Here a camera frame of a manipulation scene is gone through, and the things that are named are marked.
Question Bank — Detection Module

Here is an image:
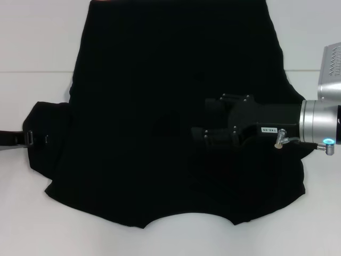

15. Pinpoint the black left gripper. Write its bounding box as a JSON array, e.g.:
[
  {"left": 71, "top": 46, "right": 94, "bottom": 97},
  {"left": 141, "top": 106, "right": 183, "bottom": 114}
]
[{"left": 0, "top": 130, "right": 51, "bottom": 152}]

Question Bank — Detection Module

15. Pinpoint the right arm cable with plugs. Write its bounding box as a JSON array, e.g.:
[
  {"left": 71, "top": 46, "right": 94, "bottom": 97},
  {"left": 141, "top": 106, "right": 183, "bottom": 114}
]
[{"left": 275, "top": 127, "right": 336, "bottom": 155}]

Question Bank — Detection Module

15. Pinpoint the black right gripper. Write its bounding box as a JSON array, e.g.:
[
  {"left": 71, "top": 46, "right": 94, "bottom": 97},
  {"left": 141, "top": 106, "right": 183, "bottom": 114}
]
[{"left": 190, "top": 93, "right": 302, "bottom": 148}]

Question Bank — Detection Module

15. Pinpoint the black t-shirt with FREE print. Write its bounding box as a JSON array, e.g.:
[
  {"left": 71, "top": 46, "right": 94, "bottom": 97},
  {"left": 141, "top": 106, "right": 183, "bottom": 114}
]
[{"left": 21, "top": 0, "right": 316, "bottom": 230}]

